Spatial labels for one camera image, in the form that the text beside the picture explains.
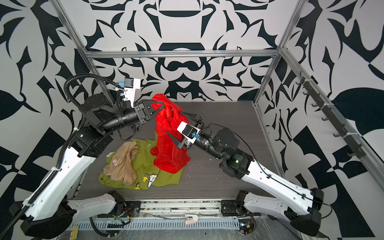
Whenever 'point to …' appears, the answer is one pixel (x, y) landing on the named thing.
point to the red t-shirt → (167, 156)
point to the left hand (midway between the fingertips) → (166, 99)
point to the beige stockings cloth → (122, 166)
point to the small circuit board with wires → (246, 226)
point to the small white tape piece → (191, 219)
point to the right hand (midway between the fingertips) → (176, 119)
